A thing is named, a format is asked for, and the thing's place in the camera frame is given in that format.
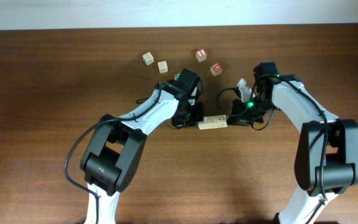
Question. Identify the plain wooden picture block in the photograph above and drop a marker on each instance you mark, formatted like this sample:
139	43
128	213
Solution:
162	67

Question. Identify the wooden butterfly block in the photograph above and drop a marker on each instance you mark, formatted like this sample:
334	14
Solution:
204	123

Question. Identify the wooden block far left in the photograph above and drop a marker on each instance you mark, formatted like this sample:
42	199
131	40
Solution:
148	58

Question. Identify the red letter U block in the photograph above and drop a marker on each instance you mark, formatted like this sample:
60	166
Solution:
216	69

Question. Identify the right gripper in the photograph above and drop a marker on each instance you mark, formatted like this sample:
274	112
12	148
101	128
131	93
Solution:
239	116

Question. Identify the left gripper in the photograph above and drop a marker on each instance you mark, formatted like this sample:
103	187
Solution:
199	116

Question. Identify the wooden car picture block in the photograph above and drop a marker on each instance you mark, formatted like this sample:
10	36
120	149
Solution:
221	121

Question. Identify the red letter I block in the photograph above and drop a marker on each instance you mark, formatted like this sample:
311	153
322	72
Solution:
201	55

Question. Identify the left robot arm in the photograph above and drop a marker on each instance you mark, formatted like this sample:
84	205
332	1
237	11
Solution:
113	153

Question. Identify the wooden block red side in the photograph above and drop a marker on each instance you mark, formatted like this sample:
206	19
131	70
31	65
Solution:
212	122

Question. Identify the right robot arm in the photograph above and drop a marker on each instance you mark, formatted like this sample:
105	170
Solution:
326	161

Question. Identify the green letter Z block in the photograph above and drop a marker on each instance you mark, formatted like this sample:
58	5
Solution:
176	76

